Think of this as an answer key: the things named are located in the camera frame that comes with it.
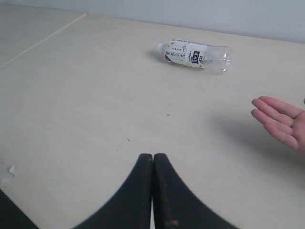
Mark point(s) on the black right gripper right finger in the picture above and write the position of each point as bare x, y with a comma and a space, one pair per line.
175, 206

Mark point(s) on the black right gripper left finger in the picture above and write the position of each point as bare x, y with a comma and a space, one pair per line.
130, 206

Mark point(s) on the white label tea bottle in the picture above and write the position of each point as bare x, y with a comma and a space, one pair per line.
196, 55

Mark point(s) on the person's open hand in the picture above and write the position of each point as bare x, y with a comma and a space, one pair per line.
283, 121

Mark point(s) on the white paper scrap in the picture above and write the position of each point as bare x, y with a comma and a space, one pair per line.
6, 174

